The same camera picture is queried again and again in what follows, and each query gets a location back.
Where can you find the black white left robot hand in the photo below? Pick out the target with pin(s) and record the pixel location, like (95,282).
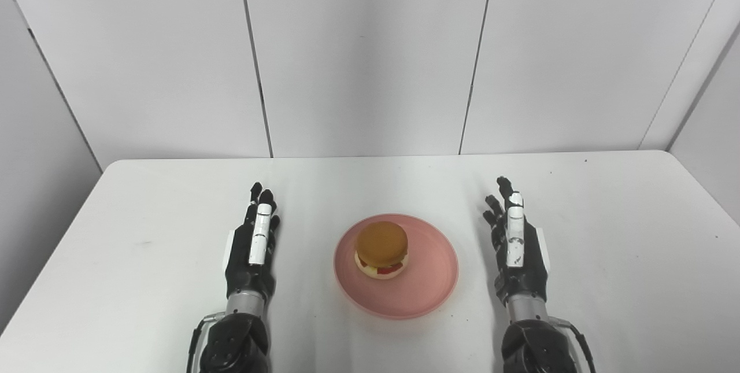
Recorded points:
(245,272)

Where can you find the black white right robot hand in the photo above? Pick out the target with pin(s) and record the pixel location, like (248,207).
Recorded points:
(529,277)

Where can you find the pink round plate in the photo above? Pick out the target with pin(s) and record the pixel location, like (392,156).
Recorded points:
(428,280)

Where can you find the toy hamburger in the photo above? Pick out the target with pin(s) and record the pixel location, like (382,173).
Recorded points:
(381,243)

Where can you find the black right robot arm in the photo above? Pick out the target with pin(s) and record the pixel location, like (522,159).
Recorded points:
(535,347)

